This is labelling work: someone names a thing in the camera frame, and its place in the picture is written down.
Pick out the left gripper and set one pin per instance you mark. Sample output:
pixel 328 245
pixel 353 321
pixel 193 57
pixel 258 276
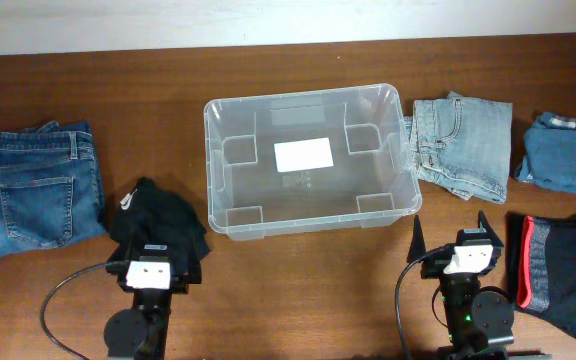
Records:
pixel 178 285

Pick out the white label in bin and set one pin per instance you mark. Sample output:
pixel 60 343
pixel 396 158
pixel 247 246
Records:
pixel 303 155

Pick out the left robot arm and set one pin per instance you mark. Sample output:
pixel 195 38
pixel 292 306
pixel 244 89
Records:
pixel 140 332

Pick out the blue denim cloth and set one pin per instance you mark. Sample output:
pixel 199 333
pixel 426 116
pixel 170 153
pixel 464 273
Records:
pixel 550 154

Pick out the light blue denim jeans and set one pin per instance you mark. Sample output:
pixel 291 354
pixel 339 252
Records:
pixel 463 144

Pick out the dark blue folded jeans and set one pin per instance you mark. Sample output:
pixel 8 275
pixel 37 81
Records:
pixel 51 191

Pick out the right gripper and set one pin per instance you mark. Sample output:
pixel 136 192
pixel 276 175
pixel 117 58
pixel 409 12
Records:
pixel 435 262

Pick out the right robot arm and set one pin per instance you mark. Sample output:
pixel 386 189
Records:
pixel 478 319

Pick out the black shorts red waistband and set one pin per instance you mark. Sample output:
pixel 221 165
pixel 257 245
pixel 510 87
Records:
pixel 541 268

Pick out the clear plastic storage bin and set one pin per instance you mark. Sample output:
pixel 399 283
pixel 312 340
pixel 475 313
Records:
pixel 372 183

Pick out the black Nike garment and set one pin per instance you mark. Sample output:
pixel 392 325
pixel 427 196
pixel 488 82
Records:
pixel 151 221

